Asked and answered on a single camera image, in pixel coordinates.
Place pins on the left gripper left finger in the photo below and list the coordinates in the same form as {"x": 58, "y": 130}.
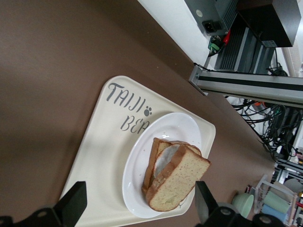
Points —
{"x": 68, "y": 208}

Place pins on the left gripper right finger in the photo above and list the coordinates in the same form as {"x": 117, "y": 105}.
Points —
{"x": 208, "y": 210}

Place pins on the toast bread slice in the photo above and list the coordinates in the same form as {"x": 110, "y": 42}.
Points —
{"x": 154, "y": 151}
{"x": 182, "y": 179}

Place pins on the toy fried egg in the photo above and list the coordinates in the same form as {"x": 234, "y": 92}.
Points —
{"x": 165, "y": 156}

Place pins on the white round plate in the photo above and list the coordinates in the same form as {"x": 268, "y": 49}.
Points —
{"x": 170, "y": 127}

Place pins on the pale green bowl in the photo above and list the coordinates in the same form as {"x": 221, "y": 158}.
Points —
{"x": 243, "y": 204}

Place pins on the cream bear print tray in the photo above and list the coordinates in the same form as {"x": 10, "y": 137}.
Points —
{"x": 99, "y": 153}

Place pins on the light blue cup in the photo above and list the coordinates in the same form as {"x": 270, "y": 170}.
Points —
{"x": 274, "y": 214}

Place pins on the pale green cup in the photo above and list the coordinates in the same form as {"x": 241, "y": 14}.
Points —
{"x": 275, "y": 201}

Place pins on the aluminium profile bar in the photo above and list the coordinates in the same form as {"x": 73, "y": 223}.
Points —
{"x": 248, "y": 87}

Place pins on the dark grey finned unit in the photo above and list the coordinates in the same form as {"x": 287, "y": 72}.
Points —
{"x": 241, "y": 52}

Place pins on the green terminal connector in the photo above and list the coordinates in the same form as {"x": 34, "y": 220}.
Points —
{"x": 214, "y": 46}

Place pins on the grey power supply box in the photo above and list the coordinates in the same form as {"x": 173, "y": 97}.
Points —
{"x": 213, "y": 11}

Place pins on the black box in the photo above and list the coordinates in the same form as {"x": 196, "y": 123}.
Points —
{"x": 272, "y": 21}

